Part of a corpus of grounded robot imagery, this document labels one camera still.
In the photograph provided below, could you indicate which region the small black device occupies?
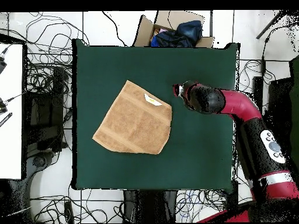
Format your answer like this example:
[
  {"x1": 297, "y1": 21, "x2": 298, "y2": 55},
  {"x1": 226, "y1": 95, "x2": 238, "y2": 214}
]
[{"x1": 0, "y1": 97, "x2": 9, "y2": 115}]

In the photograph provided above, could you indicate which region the blue and black cable tangle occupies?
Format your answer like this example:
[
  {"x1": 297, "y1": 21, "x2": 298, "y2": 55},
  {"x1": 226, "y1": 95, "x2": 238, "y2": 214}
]
[{"x1": 175, "y1": 189, "x2": 227, "y2": 222}]

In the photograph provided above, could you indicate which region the pink garment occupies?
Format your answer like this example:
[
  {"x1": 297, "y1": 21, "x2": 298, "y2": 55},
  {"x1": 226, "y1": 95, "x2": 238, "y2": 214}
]
[{"x1": 152, "y1": 27, "x2": 168, "y2": 36}]

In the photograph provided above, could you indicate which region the brown cardboard box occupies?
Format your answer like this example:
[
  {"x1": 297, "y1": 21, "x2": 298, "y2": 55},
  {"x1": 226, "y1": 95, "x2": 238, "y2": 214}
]
[{"x1": 133, "y1": 10, "x2": 214, "y2": 48}]

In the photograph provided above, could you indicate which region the long black cable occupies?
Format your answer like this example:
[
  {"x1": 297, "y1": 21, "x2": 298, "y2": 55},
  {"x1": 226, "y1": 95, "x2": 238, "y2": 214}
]
[{"x1": 102, "y1": 10, "x2": 128, "y2": 47}]

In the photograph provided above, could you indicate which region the black equipment stand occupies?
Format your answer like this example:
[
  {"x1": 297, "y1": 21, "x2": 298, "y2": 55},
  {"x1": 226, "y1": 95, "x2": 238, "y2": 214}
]
[{"x1": 24, "y1": 66, "x2": 65, "y2": 153}]

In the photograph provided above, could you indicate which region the orange terry towel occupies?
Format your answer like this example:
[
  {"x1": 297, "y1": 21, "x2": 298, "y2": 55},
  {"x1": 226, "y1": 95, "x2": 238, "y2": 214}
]
[{"x1": 92, "y1": 79, "x2": 173, "y2": 155}]

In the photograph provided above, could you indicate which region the black power strip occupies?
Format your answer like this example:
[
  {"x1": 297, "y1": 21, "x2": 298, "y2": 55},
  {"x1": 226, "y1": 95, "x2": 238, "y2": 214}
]
[{"x1": 64, "y1": 201, "x2": 75, "y2": 224}]

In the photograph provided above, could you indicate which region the black rectangular box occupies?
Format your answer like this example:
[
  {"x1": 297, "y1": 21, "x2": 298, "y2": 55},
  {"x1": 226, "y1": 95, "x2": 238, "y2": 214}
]
[{"x1": 225, "y1": 180, "x2": 239, "y2": 212}]

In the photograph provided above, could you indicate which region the dark green table cloth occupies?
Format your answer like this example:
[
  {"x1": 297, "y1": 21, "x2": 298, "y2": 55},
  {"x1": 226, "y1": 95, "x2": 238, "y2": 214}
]
[{"x1": 72, "y1": 38, "x2": 239, "y2": 191}]

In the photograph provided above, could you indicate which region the blue denim garment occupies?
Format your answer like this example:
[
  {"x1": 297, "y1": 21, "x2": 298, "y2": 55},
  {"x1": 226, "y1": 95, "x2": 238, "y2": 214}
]
[{"x1": 175, "y1": 20, "x2": 203, "y2": 42}]

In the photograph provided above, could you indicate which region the black slanted bar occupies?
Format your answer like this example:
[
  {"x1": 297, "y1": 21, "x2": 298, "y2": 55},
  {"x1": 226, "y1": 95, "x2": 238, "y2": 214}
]
[{"x1": 255, "y1": 10, "x2": 286, "y2": 40}]

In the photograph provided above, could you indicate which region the black camera with cable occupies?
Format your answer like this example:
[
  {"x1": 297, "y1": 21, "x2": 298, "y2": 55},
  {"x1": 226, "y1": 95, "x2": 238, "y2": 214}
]
[{"x1": 0, "y1": 54, "x2": 8, "y2": 75}]

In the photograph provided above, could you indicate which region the grey round base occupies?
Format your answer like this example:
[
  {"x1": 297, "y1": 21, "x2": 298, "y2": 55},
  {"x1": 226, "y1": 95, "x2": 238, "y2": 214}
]
[{"x1": 24, "y1": 150, "x2": 59, "y2": 183}]

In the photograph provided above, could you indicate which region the black monitor stand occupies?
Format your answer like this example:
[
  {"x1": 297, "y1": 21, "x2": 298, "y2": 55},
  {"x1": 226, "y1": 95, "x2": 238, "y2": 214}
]
[{"x1": 251, "y1": 75, "x2": 295, "y2": 145}]

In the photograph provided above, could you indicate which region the black slotted strip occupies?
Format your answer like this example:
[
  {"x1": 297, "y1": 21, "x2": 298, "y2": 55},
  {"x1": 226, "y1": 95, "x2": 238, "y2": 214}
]
[{"x1": 0, "y1": 112, "x2": 13, "y2": 128}]

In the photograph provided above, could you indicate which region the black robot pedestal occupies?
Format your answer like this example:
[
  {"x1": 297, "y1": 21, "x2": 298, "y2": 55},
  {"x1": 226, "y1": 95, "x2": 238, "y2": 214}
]
[{"x1": 122, "y1": 190, "x2": 178, "y2": 223}]

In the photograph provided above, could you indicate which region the dark navy garment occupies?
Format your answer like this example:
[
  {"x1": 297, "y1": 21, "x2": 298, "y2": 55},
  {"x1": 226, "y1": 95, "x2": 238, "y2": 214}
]
[{"x1": 150, "y1": 30, "x2": 195, "y2": 48}]

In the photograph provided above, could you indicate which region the black cable with plug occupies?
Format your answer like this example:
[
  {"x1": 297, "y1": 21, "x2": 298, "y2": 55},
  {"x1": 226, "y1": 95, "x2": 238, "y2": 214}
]
[{"x1": 260, "y1": 22, "x2": 299, "y2": 76}]

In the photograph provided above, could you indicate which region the white side table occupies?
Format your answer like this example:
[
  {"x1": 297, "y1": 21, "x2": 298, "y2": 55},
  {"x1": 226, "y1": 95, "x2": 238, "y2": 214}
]
[{"x1": 0, "y1": 43, "x2": 24, "y2": 180}]

